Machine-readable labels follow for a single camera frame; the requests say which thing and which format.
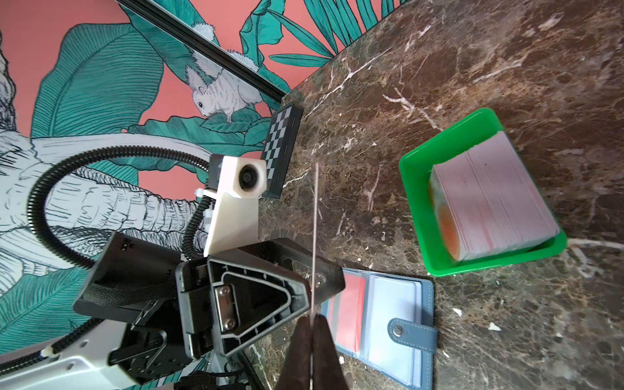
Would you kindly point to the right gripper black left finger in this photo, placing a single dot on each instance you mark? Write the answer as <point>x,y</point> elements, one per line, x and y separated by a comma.
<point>295,372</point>

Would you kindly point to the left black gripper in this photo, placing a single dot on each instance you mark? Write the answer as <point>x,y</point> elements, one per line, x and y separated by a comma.
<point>256,289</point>

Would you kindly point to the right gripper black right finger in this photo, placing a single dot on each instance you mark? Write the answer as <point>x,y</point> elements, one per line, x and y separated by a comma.
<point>327,373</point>

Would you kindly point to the white red credit card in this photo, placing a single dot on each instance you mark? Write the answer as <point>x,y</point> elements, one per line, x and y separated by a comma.
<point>344,313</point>
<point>315,234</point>

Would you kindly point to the blue card holder wallet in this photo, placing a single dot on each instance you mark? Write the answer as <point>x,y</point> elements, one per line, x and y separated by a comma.
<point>398,334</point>

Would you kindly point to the green card tray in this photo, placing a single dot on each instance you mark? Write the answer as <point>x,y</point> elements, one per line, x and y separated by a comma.
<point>416,167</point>

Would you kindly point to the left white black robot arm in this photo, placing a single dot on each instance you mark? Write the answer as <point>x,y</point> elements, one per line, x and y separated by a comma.
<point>79,360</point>

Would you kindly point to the stack of cards in tray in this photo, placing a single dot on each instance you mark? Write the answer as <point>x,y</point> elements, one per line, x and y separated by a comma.
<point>486,203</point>

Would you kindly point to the black white checkerboard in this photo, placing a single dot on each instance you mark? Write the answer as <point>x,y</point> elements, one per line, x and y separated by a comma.
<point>279,146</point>

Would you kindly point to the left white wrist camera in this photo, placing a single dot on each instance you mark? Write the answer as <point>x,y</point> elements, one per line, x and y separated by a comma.
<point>235,185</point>

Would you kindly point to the left black frame post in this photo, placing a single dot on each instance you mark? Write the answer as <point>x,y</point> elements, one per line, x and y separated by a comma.
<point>159,17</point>

